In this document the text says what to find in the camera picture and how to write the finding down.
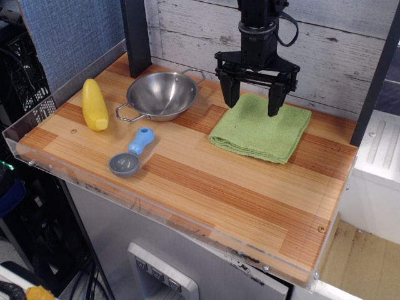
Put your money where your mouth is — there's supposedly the yellow object bottom left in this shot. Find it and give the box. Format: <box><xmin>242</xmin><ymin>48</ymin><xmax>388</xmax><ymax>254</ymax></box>
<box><xmin>26</xmin><ymin>286</ymin><xmax>56</xmax><ymax>300</ymax></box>

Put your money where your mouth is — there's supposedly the black vertical post right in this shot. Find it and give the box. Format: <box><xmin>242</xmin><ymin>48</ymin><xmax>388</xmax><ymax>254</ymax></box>
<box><xmin>350</xmin><ymin>4</ymin><xmax>399</xmax><ymax>147</ymax></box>

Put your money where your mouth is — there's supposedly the black plastic crate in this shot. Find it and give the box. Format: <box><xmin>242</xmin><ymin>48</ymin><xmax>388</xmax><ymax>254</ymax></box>
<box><xmin>1</xmin><ymin>28</ymin><xmax>56</xmax><ymax>129</ymax></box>

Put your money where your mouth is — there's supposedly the black vertical post left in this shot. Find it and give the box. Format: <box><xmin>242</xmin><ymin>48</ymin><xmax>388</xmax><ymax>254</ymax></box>
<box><xmin>120</xmin><ymin>0</ymin><xmax>152</xmax><ymax>78</ymax></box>

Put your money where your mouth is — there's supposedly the stainless steel dispenser cabinet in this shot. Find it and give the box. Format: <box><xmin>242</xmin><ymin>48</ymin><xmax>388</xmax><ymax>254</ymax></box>
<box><xmin>66</xmin><ymin>183</ymin><xmax>293</xmax><ymax>299</ymax></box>

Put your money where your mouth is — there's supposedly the green cloth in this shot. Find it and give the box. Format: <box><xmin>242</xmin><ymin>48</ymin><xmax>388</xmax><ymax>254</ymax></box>
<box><xmin>209</xmin><ymin>94</ymin><xmax>312</xmax><ymax>164</ymax></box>

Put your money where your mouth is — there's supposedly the clear acrylic table guard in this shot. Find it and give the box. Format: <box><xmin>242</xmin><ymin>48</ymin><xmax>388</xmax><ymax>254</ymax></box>
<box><xmin>6</xmin><ymin>56</ymin><xmax>356</xmax><ymax>289</ymax></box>

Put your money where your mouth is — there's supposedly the black vertical post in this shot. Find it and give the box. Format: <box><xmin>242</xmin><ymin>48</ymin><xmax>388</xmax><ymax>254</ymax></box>
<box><xmin>120</xmin><ymin>0</ymin><xmax>152</xmax><ymax>78</ymax></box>
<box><xmin>350</xmin><ymin>4</ymin><xmax>399</xmax><ymax>147</ymax></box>

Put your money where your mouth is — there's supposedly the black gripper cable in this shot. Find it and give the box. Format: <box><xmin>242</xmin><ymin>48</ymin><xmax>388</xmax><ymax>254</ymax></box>
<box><xmin>274</xmin><ymin>9</ymin><xmax>300</xmax><ymax>48</ymax></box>

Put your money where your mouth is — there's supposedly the blue grey ice cream scoop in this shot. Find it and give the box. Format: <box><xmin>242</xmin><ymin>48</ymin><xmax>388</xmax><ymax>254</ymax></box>
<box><xmin>108</xmin><ymin>127</ymin><xmax>154</xmax><ymax>178</ymax></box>

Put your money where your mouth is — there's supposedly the white ribbed metal box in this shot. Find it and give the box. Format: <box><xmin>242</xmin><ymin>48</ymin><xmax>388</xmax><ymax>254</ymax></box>
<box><xmin>338</xmin><ymin>111</ymin><xmax>399</xmax><ymax>244</ymax></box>

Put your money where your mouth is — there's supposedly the stainless steel wok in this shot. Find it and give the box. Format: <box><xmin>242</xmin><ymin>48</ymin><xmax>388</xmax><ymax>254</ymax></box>
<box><xmin>116</xmin><ymin>68</ymin><xmax>206</xmax><ymax>123</ymax></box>

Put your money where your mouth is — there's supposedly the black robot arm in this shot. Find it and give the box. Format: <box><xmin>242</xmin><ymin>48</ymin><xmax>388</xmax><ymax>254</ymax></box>
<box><xmin>214</xmin><ymin>1</ymin><xmax>300</xmax><ymax>117</ymax></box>

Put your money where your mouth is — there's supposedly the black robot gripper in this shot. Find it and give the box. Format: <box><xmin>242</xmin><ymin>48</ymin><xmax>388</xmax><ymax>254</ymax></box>
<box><xmin>215</xmin><ymin>27</ymin><xmax>300</xmax><ymax>117</ymax></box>

